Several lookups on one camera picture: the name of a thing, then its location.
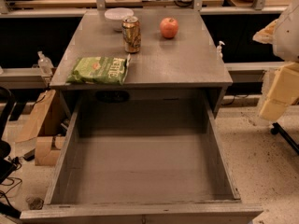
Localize black office chair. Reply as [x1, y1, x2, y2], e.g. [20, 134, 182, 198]
[0, 86, 20, 185]

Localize small white pump bottle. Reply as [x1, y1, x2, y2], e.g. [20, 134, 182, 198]
[216, 41, 225, 58]

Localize open grey top drawer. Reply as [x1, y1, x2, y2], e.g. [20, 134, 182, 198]
[21, 91, 263, 224]

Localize clear sanitizer bottle left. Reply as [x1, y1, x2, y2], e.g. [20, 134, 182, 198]
[37, 51, 53, 77]

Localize orange soda can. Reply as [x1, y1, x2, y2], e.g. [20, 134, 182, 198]
[121, 16, 141, 53]

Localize black stand leg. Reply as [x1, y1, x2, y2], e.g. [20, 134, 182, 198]
[270, 122, 299, 155]

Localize green Kettle chip bag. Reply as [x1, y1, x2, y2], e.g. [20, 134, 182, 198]
[66, 55, 131, 85]

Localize red apple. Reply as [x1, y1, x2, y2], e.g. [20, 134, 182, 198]
[160, 18, 178, 39]

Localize grey cabinet with top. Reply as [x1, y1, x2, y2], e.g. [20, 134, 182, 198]
[50, 8, 232, 112]

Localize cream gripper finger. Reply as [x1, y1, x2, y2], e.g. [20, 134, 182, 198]
[259, 63, 299, 121]

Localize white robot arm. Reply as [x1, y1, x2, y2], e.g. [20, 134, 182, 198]
[253, 0, 299, 121]

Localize white bowl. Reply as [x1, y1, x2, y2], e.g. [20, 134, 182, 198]
[105, 7, 134, 32]

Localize brown cardboard boxes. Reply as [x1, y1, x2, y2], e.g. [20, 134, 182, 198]
[15, 90, 66, 166]

